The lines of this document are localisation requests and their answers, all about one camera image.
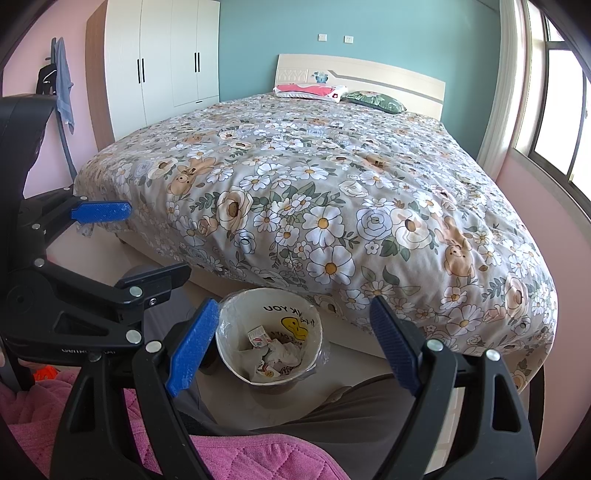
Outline small white box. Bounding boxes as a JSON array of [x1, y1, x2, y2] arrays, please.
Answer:
[[246, 325, 273, 349]]

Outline dark grey trousers leg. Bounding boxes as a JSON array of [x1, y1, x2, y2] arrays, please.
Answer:
[[124, 264, 426, 458]]

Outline beige wooden headboard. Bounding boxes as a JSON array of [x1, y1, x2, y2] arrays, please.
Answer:
[[274, 54, 446, 120]]

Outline pink quilted garment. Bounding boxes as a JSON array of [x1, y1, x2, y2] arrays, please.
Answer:
[[1, 371, 348, 479]]

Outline white red plastic bag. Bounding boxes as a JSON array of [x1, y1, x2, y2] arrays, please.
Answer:
[[238, 339, 303, 383]]

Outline dark framed window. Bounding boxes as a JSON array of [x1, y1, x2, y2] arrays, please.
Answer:
[[516, 3, 590, 213]]

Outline cream white wardrobe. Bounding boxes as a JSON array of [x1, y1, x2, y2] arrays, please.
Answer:
[[85, 0, 221, 149]]

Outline blue hanging clothes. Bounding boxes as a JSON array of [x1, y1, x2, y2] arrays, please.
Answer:
[[35, 36, 76, 179]]

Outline green floral pillow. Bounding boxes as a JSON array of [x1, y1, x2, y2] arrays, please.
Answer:
[[342, 91, 407, 114]]

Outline floral bed quilt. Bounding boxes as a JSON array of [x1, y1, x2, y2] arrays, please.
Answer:
[[75, 94, 558, 389]]

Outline white curtain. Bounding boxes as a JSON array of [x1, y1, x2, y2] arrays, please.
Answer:
[[477, 0, 532, 181]]

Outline white trash bin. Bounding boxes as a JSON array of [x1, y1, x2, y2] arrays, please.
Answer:
[[215, 288, 329, 391]]

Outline pink white pillow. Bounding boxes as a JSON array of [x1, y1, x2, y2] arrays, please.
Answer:
[[273, 83, 349, 103]]

